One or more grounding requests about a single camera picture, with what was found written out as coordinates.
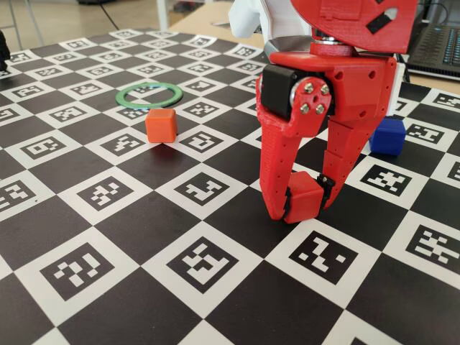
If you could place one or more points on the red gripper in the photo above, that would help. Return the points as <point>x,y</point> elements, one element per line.
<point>353,88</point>

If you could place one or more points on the red cube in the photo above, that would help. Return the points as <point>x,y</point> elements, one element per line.
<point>305,201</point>

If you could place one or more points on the blue cube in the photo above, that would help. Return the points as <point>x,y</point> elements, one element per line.
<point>390,138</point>

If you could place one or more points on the orange cube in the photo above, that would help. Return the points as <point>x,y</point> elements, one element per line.
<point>161,125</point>

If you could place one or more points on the dark laptop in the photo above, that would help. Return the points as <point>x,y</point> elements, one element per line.
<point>435,46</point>

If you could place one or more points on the checkerboard marker board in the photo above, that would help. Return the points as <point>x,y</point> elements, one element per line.
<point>143,251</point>

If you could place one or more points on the white furniture leg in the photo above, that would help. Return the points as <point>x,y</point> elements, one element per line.
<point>163,14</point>

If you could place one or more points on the black stand object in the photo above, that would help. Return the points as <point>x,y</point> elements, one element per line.
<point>3,50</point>

